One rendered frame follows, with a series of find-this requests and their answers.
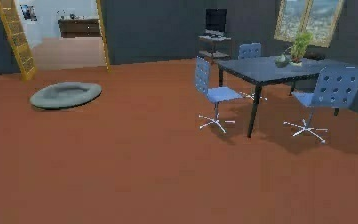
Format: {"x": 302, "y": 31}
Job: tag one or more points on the blue perforated swivel chair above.
{"x": 249, "y": 50}
{"x": 333, "y": 88}
{"x": 213, "y": 93}

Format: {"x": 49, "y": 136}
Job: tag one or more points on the dark television stand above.
{"x": 214, "y": 46}

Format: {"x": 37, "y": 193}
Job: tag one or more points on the dark blue table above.
{"x": 267, "y": 70}

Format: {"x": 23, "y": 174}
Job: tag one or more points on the black television set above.
{"x": 216, "y": 20}

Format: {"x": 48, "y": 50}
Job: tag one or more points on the grey green bowl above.
{"x": 282, "y": 60}

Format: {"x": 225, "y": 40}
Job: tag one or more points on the grey round floor cushion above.
{"x": 65, "y": 95}

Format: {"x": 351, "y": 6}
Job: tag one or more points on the dark wooden sideboard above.
{"x": 79, "y": 28}

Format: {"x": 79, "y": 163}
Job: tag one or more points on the green house plant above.
{"x": 300, "y": 45}

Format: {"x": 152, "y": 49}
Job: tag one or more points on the gold framed window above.
{"x": 308, "y": 20}

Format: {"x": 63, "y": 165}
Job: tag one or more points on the yellow room door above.
{"x": 18, "y": 40}

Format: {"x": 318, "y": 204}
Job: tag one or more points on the framed wall picture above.
{"x": 28, "y": 12}

